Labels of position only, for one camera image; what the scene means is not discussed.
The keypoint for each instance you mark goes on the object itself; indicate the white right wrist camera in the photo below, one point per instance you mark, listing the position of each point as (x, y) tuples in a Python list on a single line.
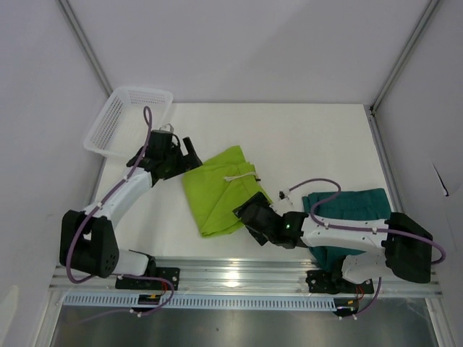
[(284, 204)]

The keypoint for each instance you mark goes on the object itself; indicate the aluminium frame post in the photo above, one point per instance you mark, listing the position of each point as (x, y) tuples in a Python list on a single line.
[(82, 40), (411, 43)]

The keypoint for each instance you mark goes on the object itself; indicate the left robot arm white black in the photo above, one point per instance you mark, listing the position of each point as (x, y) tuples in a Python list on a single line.
[(88, 241)]

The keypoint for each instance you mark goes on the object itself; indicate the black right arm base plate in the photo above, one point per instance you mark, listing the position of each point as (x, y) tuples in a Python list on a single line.
[(322, 282)]

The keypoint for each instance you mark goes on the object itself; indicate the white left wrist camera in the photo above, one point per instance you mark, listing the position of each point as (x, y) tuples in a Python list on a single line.
[(167, 128)]

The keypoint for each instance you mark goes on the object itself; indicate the white plastic basket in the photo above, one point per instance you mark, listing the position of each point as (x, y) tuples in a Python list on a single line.
[(120, 129)]

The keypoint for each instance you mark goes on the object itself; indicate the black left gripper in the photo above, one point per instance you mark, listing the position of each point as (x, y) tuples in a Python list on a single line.
[(192, 162)]

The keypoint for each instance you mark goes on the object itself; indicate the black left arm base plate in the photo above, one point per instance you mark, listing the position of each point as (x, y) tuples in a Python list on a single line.
[(132, 282)]

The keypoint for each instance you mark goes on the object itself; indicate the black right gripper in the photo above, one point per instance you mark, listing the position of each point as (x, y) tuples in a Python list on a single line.
[(258, 198)]

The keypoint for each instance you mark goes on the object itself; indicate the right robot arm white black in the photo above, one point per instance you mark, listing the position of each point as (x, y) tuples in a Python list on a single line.
[(393, 246)]

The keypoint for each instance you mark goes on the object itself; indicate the left aluminium frame post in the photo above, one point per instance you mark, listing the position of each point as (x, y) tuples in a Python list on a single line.
[(82, 40)]

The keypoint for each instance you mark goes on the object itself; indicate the right aluminium frame post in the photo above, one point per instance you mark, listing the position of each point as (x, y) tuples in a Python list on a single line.
[(411, 43)]

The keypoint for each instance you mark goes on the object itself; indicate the slotted white cable duct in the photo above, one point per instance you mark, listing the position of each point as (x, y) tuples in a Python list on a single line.
[(194, 301)]

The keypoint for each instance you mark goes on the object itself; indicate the lime green shorts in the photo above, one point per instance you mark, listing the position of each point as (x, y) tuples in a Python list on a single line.
[(218, 187)]

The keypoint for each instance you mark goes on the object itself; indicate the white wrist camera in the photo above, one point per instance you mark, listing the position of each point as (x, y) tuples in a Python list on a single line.
[(284, 204), (167, 128)]

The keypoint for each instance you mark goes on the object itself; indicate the aluminium mounting rail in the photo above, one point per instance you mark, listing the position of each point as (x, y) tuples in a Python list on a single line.
[(235, 276)]

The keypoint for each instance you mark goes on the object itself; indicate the teal green shorts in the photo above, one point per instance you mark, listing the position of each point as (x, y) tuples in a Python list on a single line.
[(369, 204)]

